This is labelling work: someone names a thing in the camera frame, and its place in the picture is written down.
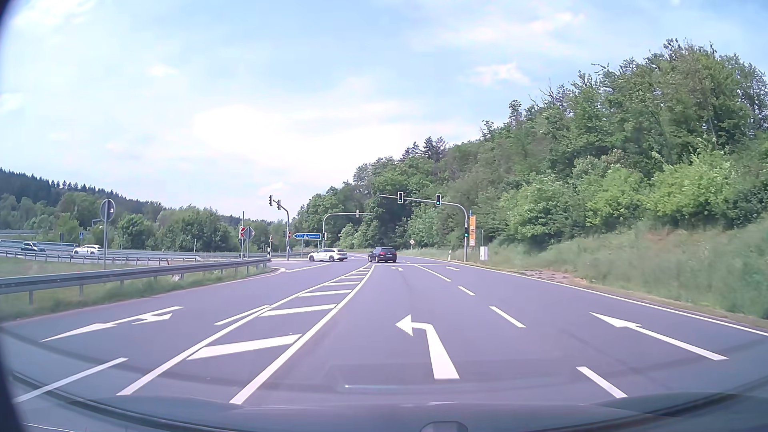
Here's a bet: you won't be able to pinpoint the blue direction sign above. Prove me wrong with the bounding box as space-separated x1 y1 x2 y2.
293 233 323 258

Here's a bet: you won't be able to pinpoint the grey asphalt road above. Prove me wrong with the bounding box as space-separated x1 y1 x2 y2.
0 254 768 432

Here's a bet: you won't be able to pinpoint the traffic light on curved mast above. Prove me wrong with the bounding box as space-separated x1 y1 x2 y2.
268 195 291 261

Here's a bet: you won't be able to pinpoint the red and white road signs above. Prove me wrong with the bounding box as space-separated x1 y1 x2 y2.
239 211 255 260

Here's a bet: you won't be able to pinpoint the road markings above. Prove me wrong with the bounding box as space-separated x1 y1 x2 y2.
13 259 768 405

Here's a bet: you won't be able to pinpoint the car's own bonnet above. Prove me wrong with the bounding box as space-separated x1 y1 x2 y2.
12 371 768 432

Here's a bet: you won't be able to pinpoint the wooded green slope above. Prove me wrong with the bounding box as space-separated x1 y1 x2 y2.
294 39 768 253

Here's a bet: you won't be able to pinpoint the row of trees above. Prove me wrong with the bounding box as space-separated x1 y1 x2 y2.
0 168 289 253

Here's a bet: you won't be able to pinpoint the grey separate road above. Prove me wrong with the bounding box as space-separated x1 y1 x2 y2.
0 240 241 262

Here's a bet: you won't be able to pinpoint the round road sign back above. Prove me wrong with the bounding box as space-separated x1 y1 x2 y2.
99 198 116 271

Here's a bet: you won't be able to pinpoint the grass bank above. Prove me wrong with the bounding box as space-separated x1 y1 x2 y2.
414 216 768 328

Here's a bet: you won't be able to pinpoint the grass verge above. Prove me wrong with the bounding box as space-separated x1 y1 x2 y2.
0 257 278 322

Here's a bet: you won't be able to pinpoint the grey metal guard rail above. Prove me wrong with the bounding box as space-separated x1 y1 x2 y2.
0 258 272 306

